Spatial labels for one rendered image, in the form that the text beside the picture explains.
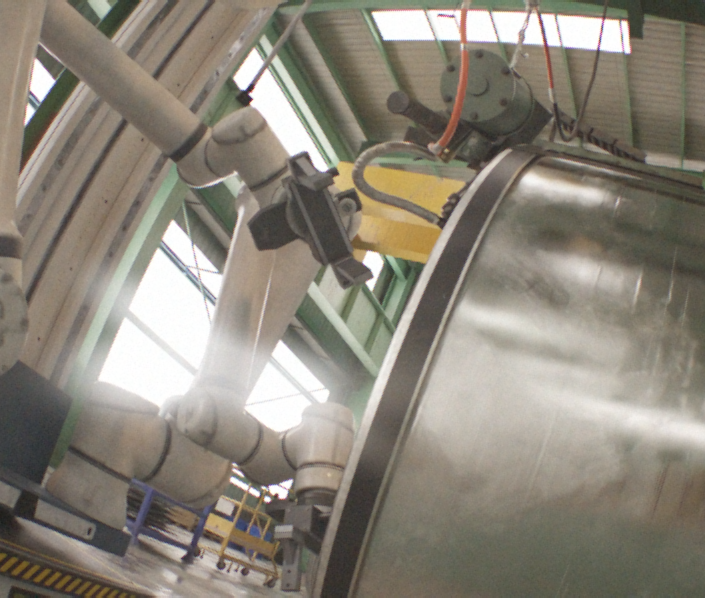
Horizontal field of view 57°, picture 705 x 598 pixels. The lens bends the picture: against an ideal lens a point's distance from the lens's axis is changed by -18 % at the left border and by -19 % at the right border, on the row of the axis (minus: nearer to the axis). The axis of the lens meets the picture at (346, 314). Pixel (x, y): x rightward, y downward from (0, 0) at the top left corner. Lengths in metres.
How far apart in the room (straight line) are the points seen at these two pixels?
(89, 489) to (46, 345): 0.31
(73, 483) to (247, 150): 0.70
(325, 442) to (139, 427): 0.41
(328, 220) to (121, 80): 0.46
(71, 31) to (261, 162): 0.44
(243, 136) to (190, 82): 0.57
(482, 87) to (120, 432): 0.91
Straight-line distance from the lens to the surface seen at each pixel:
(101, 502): 1.44
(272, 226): 1.13
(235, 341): 1.30
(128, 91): 1.28
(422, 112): 1.22
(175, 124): 1.29
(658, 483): 0.75
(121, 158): 1.63
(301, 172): 1.03
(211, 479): 1.55
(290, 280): 1.56
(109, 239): 1.57
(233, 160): 1.22
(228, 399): 1.24
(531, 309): 0.82
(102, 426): 1.45
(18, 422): 1.45
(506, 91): 1.28
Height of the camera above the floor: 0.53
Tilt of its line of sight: 18 degrees up
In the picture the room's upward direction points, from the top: 23 degrees clockwise
